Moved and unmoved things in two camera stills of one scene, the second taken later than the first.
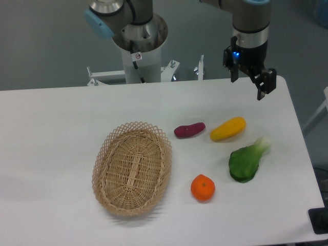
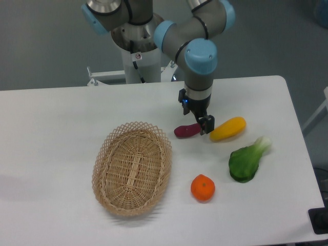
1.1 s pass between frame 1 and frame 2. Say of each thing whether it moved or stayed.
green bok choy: stayed
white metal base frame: stayed
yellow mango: stayed
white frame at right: stayed
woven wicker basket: stayed
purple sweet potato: stayed
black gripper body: moved
